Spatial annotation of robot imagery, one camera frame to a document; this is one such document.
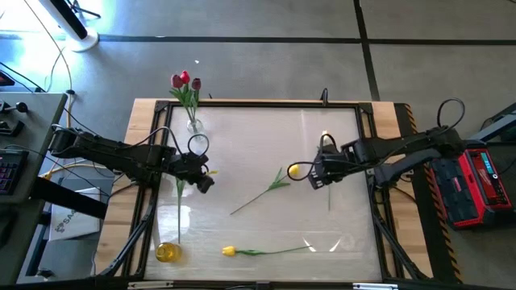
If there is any yellow glass vase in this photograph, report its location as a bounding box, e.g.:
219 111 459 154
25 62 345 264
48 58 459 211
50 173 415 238
154 241 183 263

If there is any black keyboard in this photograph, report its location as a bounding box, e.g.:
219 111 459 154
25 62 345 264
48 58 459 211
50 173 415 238
0 148 30 197

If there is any clear glass vase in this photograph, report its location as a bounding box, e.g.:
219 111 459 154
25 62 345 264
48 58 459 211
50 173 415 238
185 117 206 136

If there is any white printed bag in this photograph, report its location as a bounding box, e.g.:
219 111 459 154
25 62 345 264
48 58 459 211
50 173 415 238
48 203 102 242

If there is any office desk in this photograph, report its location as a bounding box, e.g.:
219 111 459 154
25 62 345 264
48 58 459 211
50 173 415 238
0 91 69 285

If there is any thin yellow cable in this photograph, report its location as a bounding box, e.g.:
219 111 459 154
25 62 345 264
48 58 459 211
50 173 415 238
23 0 74 94

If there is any black white tower fan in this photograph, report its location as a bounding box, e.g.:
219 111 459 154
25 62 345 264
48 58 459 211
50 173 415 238
39 0 100 53

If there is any red black power station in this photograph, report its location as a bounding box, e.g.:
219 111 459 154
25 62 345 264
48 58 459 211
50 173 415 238
427 148 515 231

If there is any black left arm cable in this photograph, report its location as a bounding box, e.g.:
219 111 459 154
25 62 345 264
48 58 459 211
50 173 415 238
131 126 211 158

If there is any dark red artificial tulip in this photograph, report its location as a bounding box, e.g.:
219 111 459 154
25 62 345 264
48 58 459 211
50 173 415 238
169 73 194 122
190 77 202 122

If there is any bright red artificial tulip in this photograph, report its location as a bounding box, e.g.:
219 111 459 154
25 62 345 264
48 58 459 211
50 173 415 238
179 70 197 122

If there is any small black desk device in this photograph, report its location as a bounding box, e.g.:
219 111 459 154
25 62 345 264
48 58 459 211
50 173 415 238
0 100 29 114

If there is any yellow artificial tulip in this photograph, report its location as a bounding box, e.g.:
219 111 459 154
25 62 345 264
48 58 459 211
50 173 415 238
221 244 314 258
229 163 302 216

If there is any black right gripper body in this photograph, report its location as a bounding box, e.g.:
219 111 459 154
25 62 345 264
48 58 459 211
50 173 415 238
307 143 356 191

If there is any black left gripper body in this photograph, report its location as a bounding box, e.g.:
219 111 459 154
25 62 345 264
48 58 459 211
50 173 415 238
176 151 218 195

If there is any black table frame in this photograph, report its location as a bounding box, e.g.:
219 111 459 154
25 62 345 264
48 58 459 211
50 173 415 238
94 98 431 290

